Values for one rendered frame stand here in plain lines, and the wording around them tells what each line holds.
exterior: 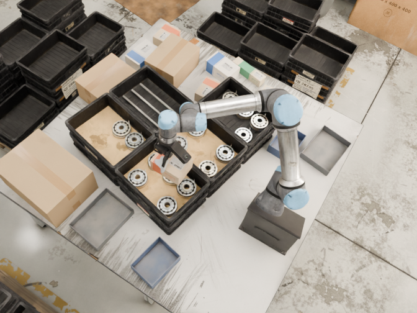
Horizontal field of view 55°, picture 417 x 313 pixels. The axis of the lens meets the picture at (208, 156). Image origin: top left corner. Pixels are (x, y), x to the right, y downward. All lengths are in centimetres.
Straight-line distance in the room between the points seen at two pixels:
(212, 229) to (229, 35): 195
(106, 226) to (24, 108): 136
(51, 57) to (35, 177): 126
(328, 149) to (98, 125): 137
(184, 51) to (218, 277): 139
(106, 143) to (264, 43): 173
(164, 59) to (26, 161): 102
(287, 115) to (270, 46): 184
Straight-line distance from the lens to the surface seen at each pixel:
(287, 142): 173
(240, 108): 176
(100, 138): 230
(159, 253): 213
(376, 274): 317
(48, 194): 211
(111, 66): 256
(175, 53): 262
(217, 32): 364
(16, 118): 321
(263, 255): 219
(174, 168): 184
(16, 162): 225
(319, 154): 253
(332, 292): 301
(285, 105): 165
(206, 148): 224
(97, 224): 221
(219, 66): 267
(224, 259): 215
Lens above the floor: 276
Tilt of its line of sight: 60 degrees down
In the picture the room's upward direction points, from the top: 10 degrees clockwise
